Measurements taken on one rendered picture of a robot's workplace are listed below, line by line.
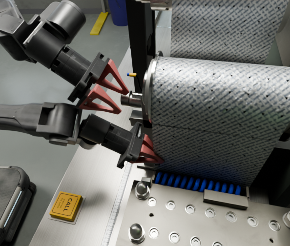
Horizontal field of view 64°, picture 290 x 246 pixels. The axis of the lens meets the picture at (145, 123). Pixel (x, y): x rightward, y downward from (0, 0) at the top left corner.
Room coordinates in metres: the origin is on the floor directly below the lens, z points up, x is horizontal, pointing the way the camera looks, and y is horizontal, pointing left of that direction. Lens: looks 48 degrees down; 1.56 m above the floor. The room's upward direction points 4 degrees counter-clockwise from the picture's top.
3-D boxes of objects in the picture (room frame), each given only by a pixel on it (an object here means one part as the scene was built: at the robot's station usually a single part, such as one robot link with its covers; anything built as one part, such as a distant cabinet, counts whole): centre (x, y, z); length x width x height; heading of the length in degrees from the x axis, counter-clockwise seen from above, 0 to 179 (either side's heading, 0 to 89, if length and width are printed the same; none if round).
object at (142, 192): (0.25, 0.02, 1.05); 0.04 x 0.04 x 0.04
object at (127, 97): (0.43, 0.04, 1.18); 0.04 x 0.02 x 0.04; 164
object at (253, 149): (0.28, -0.13, 1.12); 0.23 x 0.01 x 0.18; 74
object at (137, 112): (0.42, 0.00, 1.05); 0.06 x 0.05 x 0.31; 74
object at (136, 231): (0.16, 0.03, 1.05); 0.04 x 0.04 x 0.04
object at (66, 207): (0.28, 0.24, 0.91); 0.07 x 0.07 x 0.02; 74
